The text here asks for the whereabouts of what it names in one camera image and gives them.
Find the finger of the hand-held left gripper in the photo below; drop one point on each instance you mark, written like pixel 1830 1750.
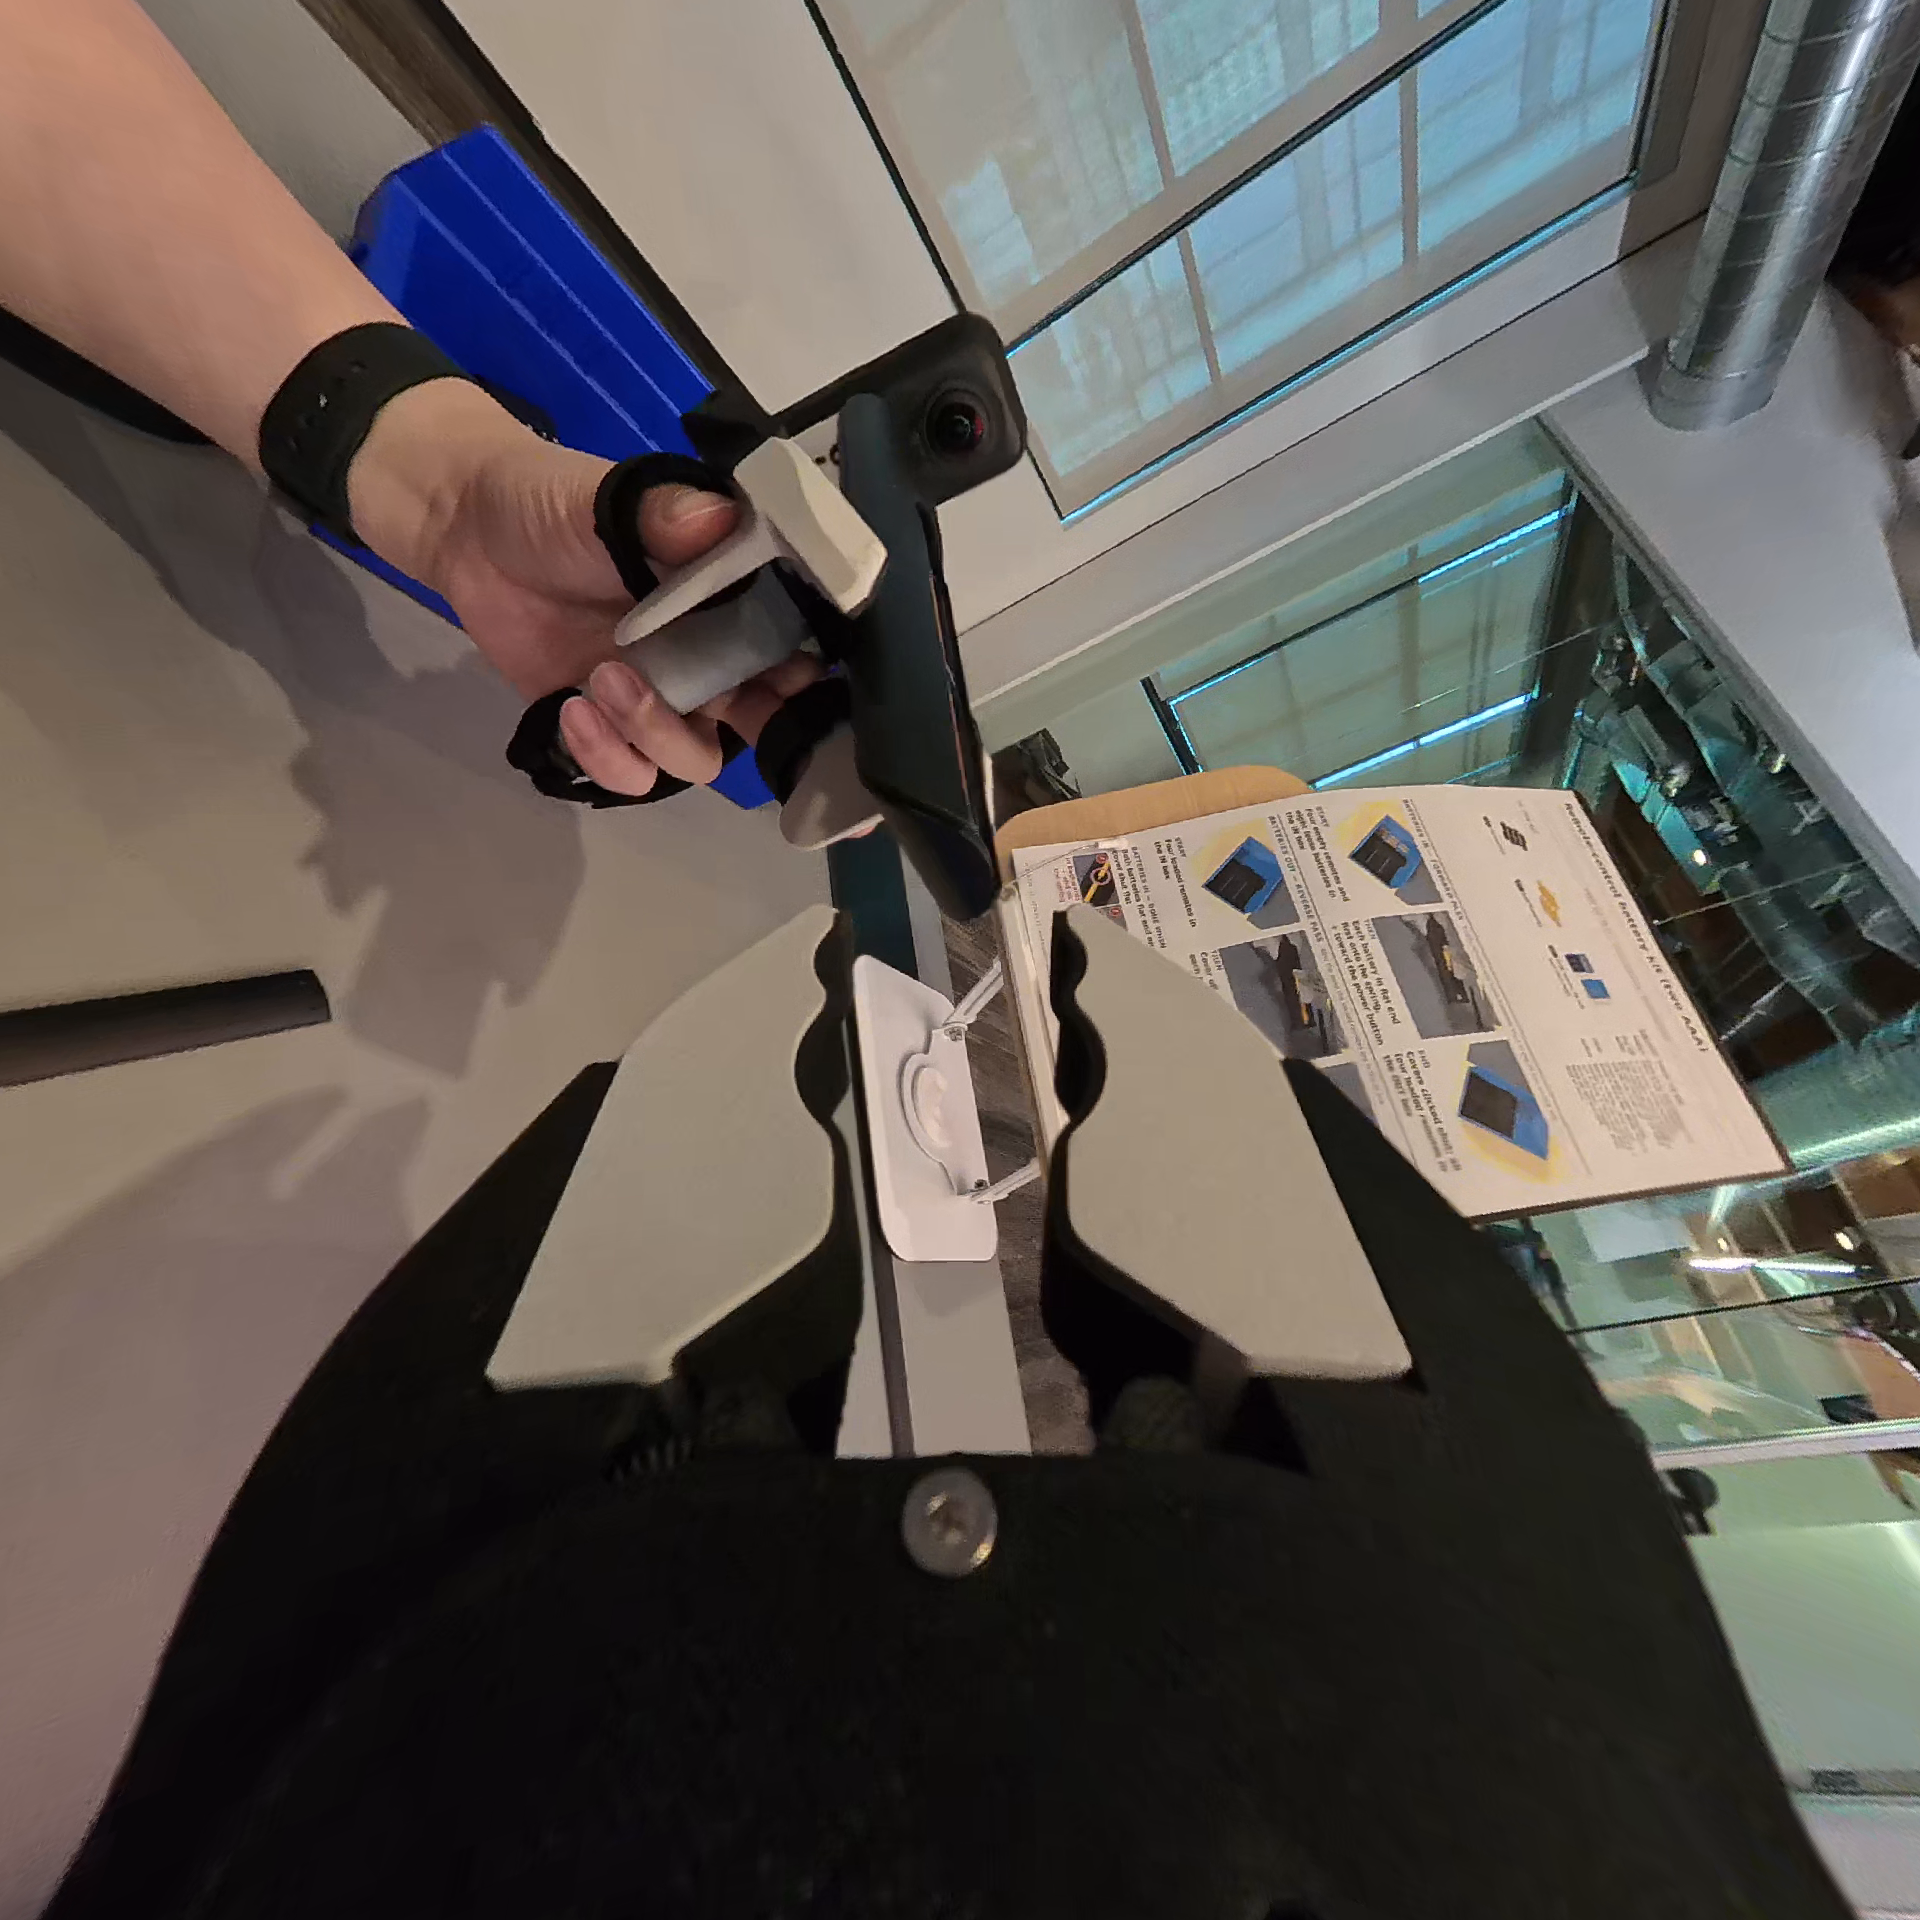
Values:
pixel 825 796
pixel 819 525

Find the printed instruction sheet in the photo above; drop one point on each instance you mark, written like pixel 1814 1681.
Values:
pixel 1470 974

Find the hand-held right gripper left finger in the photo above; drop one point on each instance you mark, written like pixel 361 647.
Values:
pixel 674 1186

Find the silver spiral ventilation duct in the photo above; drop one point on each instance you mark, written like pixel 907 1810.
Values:
pixel 1785 196

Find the black tube on table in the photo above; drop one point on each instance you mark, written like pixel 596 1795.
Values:
pixel 164 1028

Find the large white framed window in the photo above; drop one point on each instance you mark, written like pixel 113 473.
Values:
pixel 1276 182

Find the dark framed glass window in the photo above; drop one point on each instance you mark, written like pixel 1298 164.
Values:
pixel 1349 645

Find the person's left hand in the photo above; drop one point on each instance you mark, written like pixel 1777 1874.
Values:
pixel 509 556

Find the person's left forearm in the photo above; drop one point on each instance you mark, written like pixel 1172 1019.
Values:
pixel 149 196

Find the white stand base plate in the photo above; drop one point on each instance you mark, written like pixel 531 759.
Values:
pixel 921 1201

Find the blue plastic bin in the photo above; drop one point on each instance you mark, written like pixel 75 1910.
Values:
pixel 524 284

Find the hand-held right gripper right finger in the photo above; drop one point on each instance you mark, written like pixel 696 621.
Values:
pixel 1213 1201

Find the black cylindrical tube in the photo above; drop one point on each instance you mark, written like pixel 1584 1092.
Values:
pixel 921 706

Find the black watch band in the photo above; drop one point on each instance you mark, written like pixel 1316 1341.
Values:
pixel 322 421

